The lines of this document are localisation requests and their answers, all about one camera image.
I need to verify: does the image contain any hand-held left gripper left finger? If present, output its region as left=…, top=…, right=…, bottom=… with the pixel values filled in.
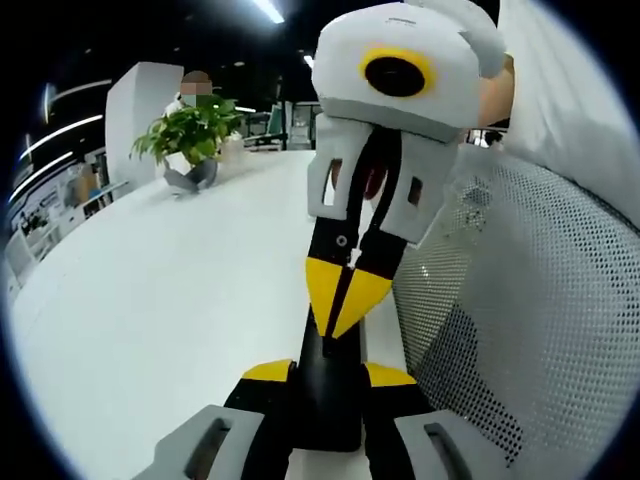
left=134, top=358, right=300, bottom=480

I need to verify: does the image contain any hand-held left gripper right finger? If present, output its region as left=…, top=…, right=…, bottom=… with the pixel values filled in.
left=360, top=362, right=521, bottom=480

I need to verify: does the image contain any person's right hand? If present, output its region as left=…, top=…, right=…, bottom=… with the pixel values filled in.
left=478, top=52, right=517, bottom=127

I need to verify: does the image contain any white mesh basket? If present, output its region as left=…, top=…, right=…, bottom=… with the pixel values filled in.
left=393, top=144, right=640, bottom=469

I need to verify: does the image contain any green potted plant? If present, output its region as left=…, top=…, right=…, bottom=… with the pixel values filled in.
left=130, top=93, right=245, bottom=176

